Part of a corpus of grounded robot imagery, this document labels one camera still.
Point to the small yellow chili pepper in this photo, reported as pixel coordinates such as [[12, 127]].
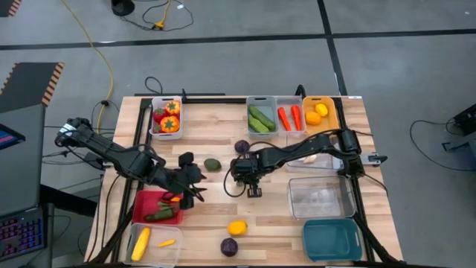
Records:
[[166, 243]]

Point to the grey desk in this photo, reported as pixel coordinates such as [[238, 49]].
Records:
[[22, 178]]

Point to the light green cucumber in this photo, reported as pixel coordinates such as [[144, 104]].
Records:
[[257, 125]]

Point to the yellow corn cob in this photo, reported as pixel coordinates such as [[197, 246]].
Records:
[[141, 244]]

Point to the orange fruit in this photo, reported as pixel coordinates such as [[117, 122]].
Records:
[[313, 118], [237, 227]]

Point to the small orange chili pepper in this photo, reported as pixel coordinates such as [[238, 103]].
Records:
[[175, 199]]

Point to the black equipment case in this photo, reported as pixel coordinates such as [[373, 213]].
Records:
[[466, 119]]

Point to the red tomato green calyx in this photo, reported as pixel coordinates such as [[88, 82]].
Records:
[[159, 114], [156, 129]]

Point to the yellow power plug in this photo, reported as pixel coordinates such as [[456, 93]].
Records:
[[159, 25]]

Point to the grey plastic basket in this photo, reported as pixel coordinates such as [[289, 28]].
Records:
[[269, 104]]

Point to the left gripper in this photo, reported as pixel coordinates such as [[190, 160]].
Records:
[[182, 178]]

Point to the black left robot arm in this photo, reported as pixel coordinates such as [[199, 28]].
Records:
[[111, 152]]

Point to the white plastic basket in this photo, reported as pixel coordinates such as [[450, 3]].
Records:
[[155, 102]]

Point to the black aluminium rig frame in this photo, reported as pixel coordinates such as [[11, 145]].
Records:
[[215, 100]]

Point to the dark green cucumber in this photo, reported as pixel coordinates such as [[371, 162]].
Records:
[[262, 118]]

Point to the small clear plastic bin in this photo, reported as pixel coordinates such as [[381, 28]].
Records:
[[290, 102]]

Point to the large dark green pepper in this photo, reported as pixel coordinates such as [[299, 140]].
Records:
[[160, 215]]

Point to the yellow lemon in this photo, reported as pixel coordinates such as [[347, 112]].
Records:
[[321, 110]]

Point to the white garlic bulb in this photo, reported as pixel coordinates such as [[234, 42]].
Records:
[[310, 159]]

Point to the black hazard-striped floor mat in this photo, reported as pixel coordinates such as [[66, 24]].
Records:
[[26, 85], [6, 5]]

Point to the orange plastic basket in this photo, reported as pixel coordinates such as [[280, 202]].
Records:
[[331, 123]]

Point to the small green chili pepper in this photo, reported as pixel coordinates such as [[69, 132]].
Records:
[[164, 204]]

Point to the purple cabbage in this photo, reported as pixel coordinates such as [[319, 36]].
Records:
[[241, 146], [229, 247]]

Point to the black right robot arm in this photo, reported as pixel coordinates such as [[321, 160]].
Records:
[[305, 145]]

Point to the red plastic bin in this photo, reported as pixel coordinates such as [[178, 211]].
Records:
[[148, 204]]

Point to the large clear plastic bin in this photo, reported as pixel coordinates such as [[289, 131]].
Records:
[[321, 197]]

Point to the orange tomato green calyx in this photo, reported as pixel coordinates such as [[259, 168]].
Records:
[[172, 108], [170, 124]]

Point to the black round stand base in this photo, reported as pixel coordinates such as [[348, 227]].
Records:
[[122, 6]]

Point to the orange carrot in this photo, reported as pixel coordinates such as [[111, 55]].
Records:
[[296, 117], [284, 119]]

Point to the computer monitor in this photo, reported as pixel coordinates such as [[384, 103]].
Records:
[[9, 137]]

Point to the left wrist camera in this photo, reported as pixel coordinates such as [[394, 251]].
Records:
[[186, 160]]

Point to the backlit black keyboard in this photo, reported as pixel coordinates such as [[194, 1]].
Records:
[[22, 234]]

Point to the teal plastic basket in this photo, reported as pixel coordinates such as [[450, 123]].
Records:
[[331, 240]]

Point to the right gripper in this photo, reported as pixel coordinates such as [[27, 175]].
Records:
[[247, 169]]

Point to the green avocado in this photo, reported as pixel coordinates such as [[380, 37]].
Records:
[[212, 165]]

